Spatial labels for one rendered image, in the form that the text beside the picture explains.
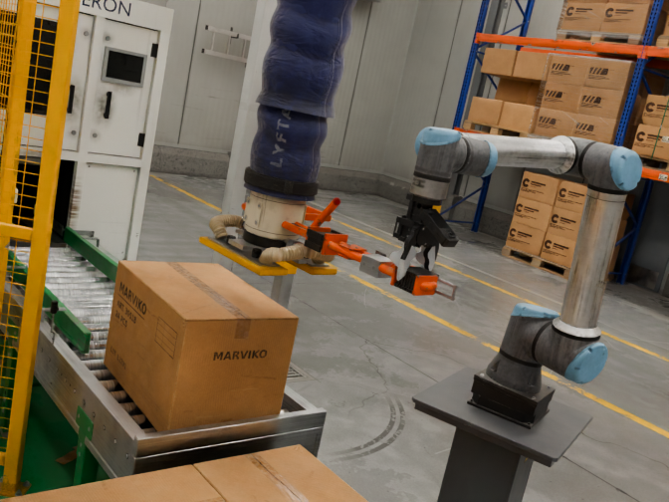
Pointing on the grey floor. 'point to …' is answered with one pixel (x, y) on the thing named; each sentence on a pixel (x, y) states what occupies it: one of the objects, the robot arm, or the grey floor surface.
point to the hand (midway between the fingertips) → (414, 278)
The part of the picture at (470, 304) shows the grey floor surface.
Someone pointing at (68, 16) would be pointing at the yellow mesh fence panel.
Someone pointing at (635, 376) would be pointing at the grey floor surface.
